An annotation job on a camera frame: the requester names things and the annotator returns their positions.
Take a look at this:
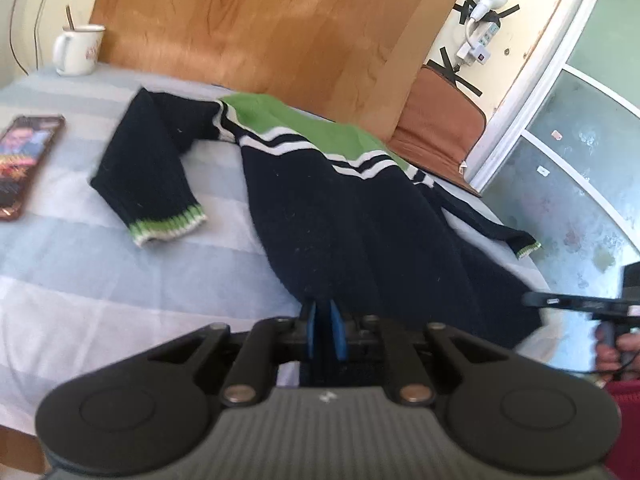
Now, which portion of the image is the wood-pattern vinyl sheet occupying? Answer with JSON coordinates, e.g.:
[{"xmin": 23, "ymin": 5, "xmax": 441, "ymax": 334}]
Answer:
[{"xmin": 90, "ymin": 0, "xmax": 465, "ymax": 133}]

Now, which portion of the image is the frosted glass door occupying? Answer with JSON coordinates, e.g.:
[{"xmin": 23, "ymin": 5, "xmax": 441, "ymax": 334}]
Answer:
[{"xmin": 482, "ymin": 0, "xmax": 640, "ymax": 376}]

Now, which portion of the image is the thin black cable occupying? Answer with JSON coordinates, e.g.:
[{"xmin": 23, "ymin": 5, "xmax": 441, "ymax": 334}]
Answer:
[
  {"xmin": 9, "ymin": 0, "xmax": 31, "ymax": 73},
  {"xmin": 35, "ymin": 0, "xmax": 53, "ymax": 70}
]

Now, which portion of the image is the striped blue bed sheet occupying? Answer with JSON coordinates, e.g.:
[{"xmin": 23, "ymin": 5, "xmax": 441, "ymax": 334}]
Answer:
[{"xmin": 0, "ymin": 62, "xmax": 553, "ymax": 433}]

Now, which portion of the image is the white power strip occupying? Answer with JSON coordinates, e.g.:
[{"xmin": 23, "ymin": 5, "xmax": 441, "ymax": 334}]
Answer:
[{"xmin": 470, "ymin": 19, "xmax": 502, "ymax": 51}]

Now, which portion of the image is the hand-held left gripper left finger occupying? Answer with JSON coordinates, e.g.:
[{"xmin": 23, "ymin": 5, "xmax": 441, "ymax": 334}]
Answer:
[{"xmin": 148, "ymin": 301, "xmax": 318, "ymax": 407}]

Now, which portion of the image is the red clothing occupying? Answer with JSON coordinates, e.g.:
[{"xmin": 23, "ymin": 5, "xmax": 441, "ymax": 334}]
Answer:
[{"xmin": 606, "ymin": 379, "xmax": 640, "ymax": 480}]

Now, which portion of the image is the navy and green knit sweater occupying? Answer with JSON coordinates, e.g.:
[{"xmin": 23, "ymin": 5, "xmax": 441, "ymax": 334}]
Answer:
[{"xmin": 90, "ymin": 87, "xmax": 546, "ymax": 388}]

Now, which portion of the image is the white enamel mug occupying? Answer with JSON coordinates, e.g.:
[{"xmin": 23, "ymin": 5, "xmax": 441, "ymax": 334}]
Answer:
[{"xmin": 52, "ymin": 25, "xmax": 107, "ymax": 77}]

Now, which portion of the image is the person's right hand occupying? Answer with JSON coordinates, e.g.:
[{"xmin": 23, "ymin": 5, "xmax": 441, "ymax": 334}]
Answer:
[{"xmin": 595, "ymin": 332, "xmax": 640, "ymax": 378}]

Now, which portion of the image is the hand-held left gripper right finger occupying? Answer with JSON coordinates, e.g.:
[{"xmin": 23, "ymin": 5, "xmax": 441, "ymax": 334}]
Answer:
[{"xmin": 327, "ymin": 300, "xmax": 506, "ymax": 407}]

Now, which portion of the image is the brown seat cushion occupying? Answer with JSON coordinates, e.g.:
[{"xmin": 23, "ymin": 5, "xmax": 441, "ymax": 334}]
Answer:
[{"xmin": 387, "ymin": 64, "xmax": 487, "ymax": 196}]

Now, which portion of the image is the white door frame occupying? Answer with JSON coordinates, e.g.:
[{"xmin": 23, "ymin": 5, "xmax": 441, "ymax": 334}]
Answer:
[{"xmin": 471, "ymin": 0, "xmax": 608, "ymax": 192}]

